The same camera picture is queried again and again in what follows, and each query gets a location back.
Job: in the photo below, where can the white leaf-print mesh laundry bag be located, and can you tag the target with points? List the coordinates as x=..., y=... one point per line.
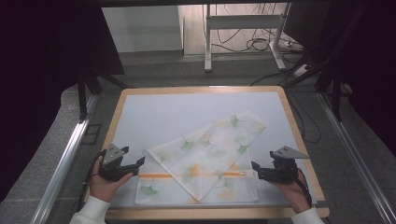
x=218, y=146

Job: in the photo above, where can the person's left hand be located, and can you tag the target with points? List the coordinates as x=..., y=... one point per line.
x=101, y=188

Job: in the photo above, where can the dark curtain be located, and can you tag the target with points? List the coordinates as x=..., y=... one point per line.
x=37, y=77
x=373, y=62

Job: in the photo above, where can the person's right hand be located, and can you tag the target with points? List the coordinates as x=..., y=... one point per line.
x=294, y=194

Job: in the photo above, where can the white metal stand frame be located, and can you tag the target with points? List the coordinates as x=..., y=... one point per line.
x=243, y=21

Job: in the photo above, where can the black metal stand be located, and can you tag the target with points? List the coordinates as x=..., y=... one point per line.
x=83, y=93
x=336, y=93

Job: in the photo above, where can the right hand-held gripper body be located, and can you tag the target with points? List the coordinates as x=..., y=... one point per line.
x=285, y=169

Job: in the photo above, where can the white table with wooden rim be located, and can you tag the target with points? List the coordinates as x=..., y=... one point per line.
x=202, y=90

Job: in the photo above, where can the black floor plate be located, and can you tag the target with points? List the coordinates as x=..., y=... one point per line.
x=91, y=134

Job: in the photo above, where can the white panel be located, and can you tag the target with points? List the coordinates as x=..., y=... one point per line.
x=141, y=28

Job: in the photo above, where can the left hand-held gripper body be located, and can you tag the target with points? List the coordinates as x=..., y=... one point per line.
x=112, y=169

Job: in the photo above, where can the aluminium floor rail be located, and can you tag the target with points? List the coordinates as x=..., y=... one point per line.
x=358, y=155
x=62, y=161

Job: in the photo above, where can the white power strip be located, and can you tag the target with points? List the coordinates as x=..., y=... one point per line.
x=292, y=45

